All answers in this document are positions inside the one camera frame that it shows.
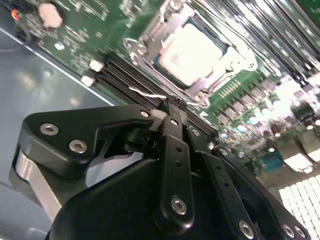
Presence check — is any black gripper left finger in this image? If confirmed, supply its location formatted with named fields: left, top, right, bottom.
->
left=9, top=98, right=196, bottom=236

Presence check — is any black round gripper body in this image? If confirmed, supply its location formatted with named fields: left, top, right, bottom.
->
left=46, top=159, right=236, bottom=240

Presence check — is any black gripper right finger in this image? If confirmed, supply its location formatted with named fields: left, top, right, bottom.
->
left=174, top=98, right=313, bottom=240

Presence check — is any metal socket cover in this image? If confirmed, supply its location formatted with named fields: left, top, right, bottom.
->
left=147, top=4, right=258, bottom=101

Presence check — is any silver square CPU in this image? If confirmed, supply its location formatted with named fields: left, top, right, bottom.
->
left=156, top=22, right=231, bottom=87

